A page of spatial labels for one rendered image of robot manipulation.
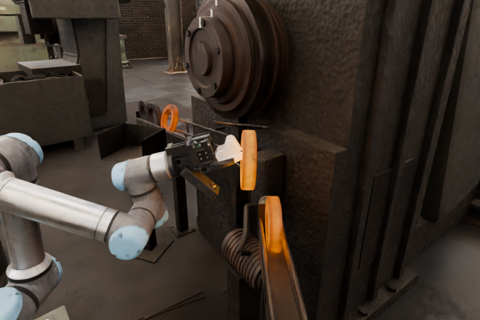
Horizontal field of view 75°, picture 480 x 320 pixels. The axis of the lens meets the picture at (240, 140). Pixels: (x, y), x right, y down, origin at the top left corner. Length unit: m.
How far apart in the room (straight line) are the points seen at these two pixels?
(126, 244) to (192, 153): 0.25
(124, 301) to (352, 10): 1.54
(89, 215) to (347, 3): 0.85
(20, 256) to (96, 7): 2.94
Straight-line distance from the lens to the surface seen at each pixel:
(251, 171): 0.74
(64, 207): 0.81
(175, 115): 1.87
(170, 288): 1.75
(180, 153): 0.80
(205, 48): 1.12
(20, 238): 1.09
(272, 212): 0.85
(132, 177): 0.84
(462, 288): 2.04
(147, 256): 1.94
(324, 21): 1.03
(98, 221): 0.78
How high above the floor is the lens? 1.24
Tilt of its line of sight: 21 degrees down
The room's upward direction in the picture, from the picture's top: straight up
